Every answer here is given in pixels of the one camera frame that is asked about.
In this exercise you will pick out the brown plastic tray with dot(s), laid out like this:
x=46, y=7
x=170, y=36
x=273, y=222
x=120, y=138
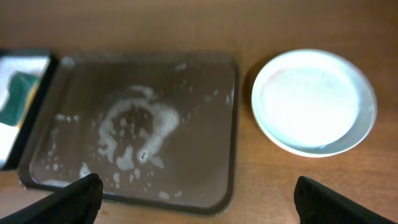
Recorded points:
x=160, y=129

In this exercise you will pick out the green and yellow sponge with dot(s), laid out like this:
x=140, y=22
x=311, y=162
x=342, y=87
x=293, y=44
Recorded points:
x=21, y=90

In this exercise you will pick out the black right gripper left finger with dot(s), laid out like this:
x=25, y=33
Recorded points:
x=78, y=202

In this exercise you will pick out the light green stained plate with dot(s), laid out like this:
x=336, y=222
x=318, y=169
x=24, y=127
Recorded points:
x=313, y=103

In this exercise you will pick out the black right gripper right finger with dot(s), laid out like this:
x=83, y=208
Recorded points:
x=317, y=204

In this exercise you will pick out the black tray with white liner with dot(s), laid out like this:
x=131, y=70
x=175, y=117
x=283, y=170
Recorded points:
x=38, y=62

